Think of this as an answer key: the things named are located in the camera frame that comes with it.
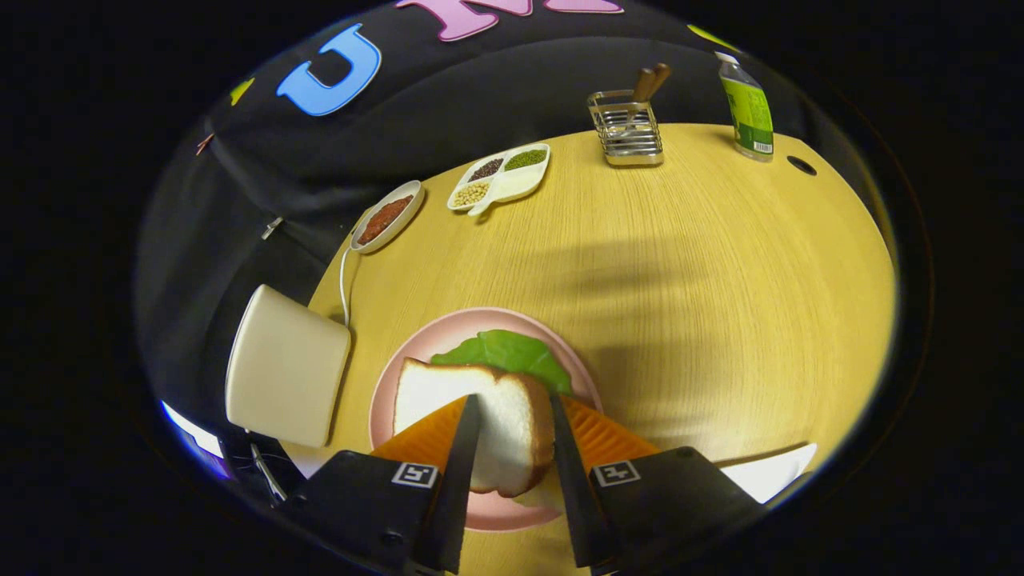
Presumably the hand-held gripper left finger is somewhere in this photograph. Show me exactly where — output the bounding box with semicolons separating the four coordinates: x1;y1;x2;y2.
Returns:
280;394;483;575

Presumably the cream white toaster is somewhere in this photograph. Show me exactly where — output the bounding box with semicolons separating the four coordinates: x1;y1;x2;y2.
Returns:
225;284;352;449

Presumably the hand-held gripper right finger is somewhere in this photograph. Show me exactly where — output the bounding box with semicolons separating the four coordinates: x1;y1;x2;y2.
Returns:
549;392;765;570

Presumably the white bread slice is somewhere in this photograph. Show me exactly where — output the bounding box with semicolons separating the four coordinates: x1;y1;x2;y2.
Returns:
392;358;556;498

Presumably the oval white plate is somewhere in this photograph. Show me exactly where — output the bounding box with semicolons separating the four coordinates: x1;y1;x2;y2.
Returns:
350;180;425;255

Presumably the small white plate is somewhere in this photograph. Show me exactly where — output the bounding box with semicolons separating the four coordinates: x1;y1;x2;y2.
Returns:
720;442;818;505

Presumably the white divided tray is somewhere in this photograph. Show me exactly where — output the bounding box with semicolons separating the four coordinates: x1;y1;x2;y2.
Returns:
446;142;552;217

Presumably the pink round plate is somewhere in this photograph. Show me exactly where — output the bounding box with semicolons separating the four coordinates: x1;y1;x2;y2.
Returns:
369;307;604;533

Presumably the green label plastic bottle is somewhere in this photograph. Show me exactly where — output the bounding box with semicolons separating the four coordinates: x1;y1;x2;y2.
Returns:
716;51;775;162

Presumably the metal wire utensil holder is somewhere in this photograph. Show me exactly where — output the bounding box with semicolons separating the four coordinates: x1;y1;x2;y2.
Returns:
586;90;665;167

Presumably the brown steak piece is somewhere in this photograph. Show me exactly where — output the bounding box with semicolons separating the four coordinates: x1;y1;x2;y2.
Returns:
357;195;414;246

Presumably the green lettuce leaf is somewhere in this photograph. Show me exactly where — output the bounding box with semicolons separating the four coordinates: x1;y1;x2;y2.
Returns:
430;329;574;397

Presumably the white power cable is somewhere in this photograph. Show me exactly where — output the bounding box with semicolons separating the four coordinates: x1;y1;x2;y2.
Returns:
339;244;361;327

